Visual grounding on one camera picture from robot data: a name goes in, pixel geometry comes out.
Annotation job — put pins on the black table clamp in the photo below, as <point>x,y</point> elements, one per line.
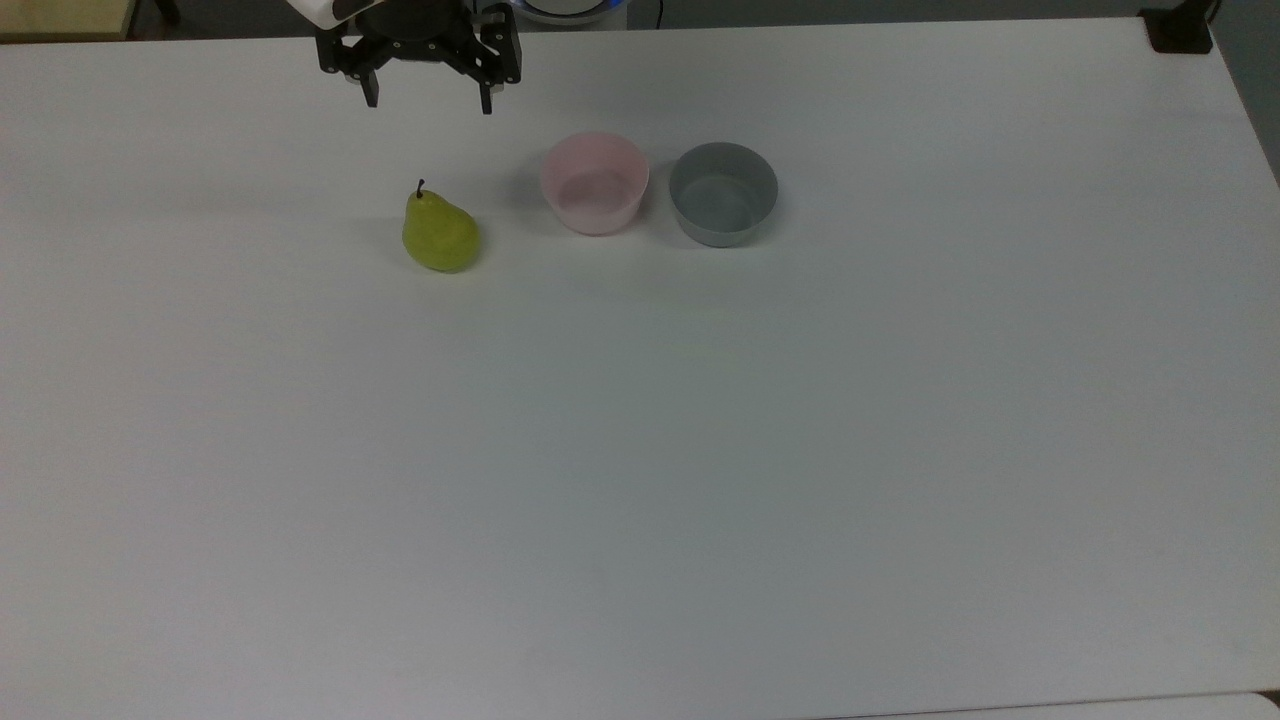
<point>1180,30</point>

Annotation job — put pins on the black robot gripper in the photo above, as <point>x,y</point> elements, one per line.
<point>420,40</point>

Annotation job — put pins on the light wooden furniture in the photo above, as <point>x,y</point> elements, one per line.
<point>62,16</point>

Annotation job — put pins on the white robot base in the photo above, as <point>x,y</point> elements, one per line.
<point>567,10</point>

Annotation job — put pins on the grey plastic bowl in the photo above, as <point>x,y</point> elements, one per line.
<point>722,195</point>

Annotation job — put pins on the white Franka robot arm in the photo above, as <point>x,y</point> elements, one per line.
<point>322,10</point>

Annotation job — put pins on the pink plastic bowl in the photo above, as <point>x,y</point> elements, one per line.
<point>594,185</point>

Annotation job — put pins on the black stand leg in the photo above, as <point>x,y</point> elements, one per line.
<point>168,10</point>

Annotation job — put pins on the green yellow pear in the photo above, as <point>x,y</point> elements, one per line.
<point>438,234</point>

